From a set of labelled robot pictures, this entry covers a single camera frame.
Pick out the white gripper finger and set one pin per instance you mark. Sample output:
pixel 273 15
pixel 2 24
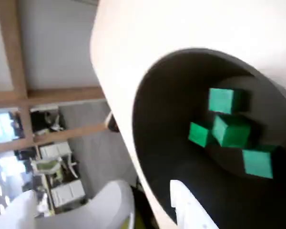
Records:
pixel 97 205
pixel 188 210

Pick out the green cube block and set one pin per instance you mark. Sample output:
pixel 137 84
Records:
pixel 257 164
pixel 233 133
pixel 221 100
pixel 199 134

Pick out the black round pot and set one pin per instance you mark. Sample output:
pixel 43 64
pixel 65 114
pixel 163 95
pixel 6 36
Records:
pixel 162 107

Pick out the white storage box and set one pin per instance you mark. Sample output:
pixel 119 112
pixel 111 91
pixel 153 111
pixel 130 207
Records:
pixel 66 193
pixel 54 150

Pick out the wooden table leg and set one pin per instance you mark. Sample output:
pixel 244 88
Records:
pixel 110 121

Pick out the wooden shelf frame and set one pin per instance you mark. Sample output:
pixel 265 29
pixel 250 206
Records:
pixel 19 71

